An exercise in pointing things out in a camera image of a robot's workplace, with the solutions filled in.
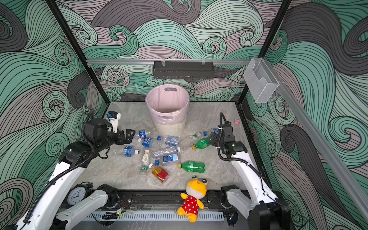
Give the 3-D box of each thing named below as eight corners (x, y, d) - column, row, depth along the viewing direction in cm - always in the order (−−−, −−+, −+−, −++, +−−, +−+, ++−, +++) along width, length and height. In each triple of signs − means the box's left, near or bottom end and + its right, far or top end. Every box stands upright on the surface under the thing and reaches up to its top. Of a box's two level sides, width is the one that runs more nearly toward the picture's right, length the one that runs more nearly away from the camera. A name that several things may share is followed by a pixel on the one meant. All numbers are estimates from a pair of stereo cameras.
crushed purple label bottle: (153, 159, 89) (152, 156, 86) (152, 152, 92) (151, 149, 89) (181, 154, 91) (181, 151, 88) (180, 148, 94) (180, 145, 91)
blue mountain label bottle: (160, 163, 86) (159, 161, 83) (161, 155, 90) (160, 153, 87) (179, 163, 86) (179, 161, 83) (179, 155, 90) (179, 153, 87)
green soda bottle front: (177, 173, 84) (177, 170, 80) (177, 164, 88) (177, 160, 83) (204, 173, 84) (205, 170, 80) (203, 164, 88) (204, 160, 83)
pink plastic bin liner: (150, 142, 98) (142, 115, 75) (155, 112, 115) (149, 84, 93) (187, 142, 98) (189, 115, 76) (186, 113, 115) (188, 84, 93)
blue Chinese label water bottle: (139, 149, 94) (136, 145, 90) (140, 141, 98) (138, 137, 94) (160, 149, 94) (159, 145, 90) (161, 141, 98) (160, 137, 94)
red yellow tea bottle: (147, 170, 84) (145, 167, 81) (153, 163, 87) (152, 160, 84) (163, 183, 80) (162, 181, 76) (169, 175, 82) (168, 173, 79)
